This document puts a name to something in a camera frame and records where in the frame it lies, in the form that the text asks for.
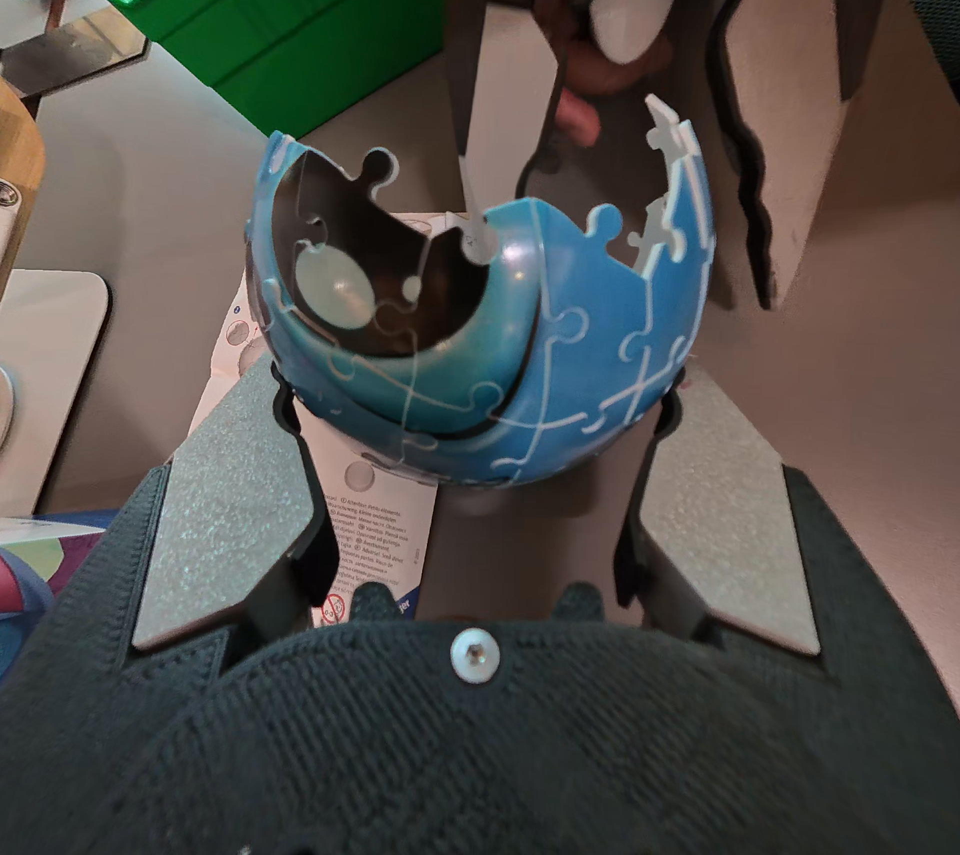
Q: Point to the white instruction leaflet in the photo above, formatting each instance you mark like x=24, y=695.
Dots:
x=382, y=540

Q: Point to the wooden board with round sticker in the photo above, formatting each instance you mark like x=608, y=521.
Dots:
x=19, y=142

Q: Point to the dark metal plate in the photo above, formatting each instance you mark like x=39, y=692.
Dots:
x=67, y=56

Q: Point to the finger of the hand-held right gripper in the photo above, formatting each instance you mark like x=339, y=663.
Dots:
x=510, y=90
x=802, y=120

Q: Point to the printed puzzle box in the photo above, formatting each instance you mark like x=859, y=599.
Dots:
x=45, y=592

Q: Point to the person's right hand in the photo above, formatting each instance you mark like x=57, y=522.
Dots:
x=581, y=112

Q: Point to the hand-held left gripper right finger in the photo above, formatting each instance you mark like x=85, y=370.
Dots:
x=727, y=517

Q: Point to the blue puzzle ball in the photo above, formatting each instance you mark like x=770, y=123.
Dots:
x=600, y=315

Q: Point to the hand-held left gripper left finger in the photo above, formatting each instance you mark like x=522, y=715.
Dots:
x=225, y=517

